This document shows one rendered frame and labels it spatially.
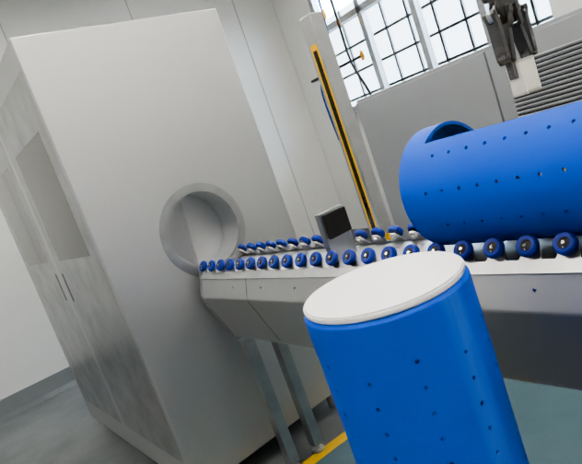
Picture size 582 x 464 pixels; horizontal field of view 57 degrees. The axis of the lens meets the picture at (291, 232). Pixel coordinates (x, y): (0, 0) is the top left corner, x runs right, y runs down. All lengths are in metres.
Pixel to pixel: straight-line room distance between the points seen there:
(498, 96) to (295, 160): 3.43
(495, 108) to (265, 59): 3.61
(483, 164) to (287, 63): 5.39
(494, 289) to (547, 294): 0.11
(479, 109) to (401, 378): 2.48
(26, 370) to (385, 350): 4.58
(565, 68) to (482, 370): 2.17
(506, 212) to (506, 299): 0.19
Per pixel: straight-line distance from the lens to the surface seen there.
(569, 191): 1.03
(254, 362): 2.28
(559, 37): 2.89
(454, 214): 1.17
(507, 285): 1.19
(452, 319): 0.83
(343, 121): 1.92
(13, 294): 5.13
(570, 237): 1.10
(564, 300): 1.13
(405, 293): 0.83
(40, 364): 5.22
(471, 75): 3.17
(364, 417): 0.88
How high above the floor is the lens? 1.30
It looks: 8 degrees down
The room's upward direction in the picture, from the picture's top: 20 degrees counter-clockwise
